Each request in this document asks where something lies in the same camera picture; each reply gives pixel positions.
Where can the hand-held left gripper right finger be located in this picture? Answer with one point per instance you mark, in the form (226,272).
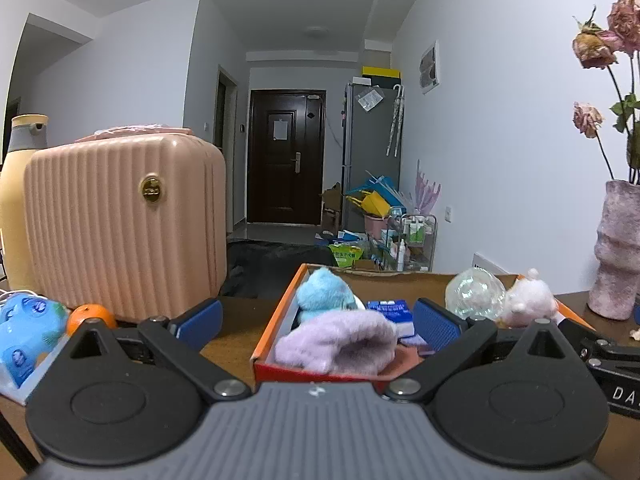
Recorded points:
(436,325)

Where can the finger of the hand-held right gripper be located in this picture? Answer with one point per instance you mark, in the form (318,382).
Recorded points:
(597,349)

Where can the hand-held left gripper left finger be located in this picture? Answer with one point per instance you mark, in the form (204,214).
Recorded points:
(202,320)

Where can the small blue tissue packet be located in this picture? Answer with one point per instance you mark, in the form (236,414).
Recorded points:
(390,315)

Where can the clear plastic ball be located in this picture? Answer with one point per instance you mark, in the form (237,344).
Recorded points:
(475,292)

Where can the orange cardboard box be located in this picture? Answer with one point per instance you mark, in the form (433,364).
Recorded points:
(280,320)

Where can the pink plush toy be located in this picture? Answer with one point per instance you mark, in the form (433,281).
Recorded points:
(527,300)

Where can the lavender fuzzy hat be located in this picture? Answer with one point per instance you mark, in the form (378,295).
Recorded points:
(340,342)

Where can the blue plush toy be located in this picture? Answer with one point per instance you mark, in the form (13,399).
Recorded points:
(322,295)

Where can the pink ceramic vase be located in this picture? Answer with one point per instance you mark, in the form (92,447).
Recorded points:
(617,260)

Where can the orange fruit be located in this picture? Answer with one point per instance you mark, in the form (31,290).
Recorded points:
(92,316)

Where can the green snack packet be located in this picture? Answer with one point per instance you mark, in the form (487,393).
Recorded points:
(347,255)

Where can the pink bin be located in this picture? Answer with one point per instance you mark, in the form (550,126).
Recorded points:
(376,225)

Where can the pink ribbed suitcase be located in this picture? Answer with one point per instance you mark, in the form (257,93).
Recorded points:
(115,240)

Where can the blue and yellow bags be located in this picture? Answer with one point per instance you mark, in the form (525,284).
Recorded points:
(375,200)

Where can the brown cardboard box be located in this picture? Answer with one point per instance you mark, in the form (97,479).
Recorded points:
(331,210)

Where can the interior side door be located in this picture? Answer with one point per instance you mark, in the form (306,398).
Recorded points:
(225,160)

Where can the dark front door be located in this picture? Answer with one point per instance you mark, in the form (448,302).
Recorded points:
(285,180)

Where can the blue tissue pack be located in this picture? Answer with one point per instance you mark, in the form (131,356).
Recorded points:
(25,340)

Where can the grey refrigerator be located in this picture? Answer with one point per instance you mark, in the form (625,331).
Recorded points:
(370,145)

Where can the white paper notice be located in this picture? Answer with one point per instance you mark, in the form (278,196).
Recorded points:
(280,129)

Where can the folded clear umbrella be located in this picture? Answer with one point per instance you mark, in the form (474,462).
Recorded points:
(396,120)

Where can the yellow water bottle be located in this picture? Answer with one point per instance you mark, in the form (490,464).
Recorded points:
(15,200)

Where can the clear plastic pouch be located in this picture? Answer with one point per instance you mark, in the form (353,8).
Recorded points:
(370,99)

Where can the flat white box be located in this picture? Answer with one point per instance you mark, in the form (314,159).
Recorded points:
(361,80)

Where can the yellow box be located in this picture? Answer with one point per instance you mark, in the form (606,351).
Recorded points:
(382,72)

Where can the bouquet of dried roses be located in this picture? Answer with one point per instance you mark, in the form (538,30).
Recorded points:
(597,47)

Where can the white wall socket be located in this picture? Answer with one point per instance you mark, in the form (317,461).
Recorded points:
(448,214)

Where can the purple wall sticker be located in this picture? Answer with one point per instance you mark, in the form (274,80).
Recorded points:
(428,190)

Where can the wall electrical panel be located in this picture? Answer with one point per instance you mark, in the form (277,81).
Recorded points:
(429,67)

